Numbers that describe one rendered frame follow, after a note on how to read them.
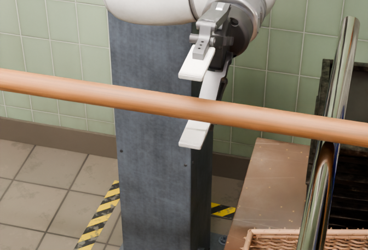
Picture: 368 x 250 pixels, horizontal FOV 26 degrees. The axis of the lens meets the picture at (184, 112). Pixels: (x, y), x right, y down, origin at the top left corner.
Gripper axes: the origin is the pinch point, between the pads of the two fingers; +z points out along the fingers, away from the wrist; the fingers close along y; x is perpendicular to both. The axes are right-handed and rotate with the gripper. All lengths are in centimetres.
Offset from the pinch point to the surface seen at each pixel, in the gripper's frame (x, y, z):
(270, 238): -9, 47, -25
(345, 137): -19.5, 0.2, 1.5
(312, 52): -5, 66, -120
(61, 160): 76, 120, -112
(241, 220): 0, 62, -42
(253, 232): -5, 47, -25
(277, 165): -4, 62, -62
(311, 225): -17.5, 2.3, 15.4
